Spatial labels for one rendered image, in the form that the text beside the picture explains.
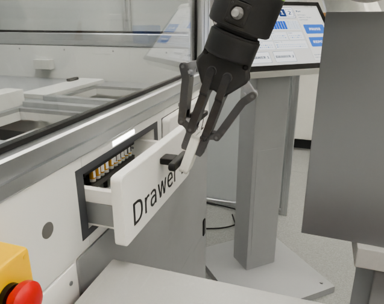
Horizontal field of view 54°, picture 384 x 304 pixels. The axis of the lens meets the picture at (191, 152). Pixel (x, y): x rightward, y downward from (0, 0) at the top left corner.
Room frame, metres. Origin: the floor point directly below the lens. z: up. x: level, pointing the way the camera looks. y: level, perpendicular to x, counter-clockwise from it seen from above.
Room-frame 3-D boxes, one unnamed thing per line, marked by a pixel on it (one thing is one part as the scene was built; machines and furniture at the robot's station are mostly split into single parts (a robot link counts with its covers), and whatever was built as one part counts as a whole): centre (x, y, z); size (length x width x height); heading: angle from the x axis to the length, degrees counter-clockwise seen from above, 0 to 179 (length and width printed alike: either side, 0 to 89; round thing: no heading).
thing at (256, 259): (1.49, -0.32, 0.51); 0.50 x 0.45 x 1.02; 24
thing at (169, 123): (0.92, 0.01, 0.87); 0.29 x 0.02 x 0.11; 162
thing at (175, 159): (0.60, 0.03, 0.91); 0.07 x 0.04 x 0.01; 162
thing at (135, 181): (0.60, 0.06, 0.87); 0.29 x 0.02 x 0.11; 162
